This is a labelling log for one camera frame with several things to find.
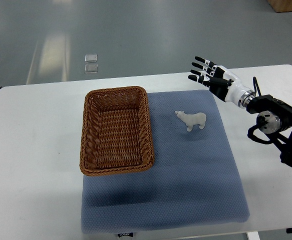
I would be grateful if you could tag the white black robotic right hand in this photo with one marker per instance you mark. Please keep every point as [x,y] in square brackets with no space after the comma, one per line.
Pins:
[221,82]

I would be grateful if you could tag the white toy polar bear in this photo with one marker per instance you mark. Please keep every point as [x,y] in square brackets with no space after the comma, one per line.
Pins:
[191,120]

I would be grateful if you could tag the brown wicker basket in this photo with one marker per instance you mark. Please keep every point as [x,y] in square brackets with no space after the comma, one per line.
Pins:
[116,132]

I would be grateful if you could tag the brown wooden cabinet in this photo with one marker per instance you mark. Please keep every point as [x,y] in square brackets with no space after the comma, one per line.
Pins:
[281,6]

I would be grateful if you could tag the blue quilted cloth mat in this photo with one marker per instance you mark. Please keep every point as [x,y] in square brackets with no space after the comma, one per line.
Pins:
[194,179]

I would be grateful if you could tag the upper clear floor plate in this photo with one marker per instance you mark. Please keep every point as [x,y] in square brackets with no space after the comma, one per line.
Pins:
[91,58]

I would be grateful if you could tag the clear floor plate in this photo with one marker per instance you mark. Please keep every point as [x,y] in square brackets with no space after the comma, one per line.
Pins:
[91,58]
[91,68]

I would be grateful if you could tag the lower clear floor plate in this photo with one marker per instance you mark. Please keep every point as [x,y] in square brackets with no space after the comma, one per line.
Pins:
[91,68]

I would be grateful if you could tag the white table leg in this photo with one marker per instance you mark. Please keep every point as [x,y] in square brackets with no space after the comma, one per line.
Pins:
[253,235]

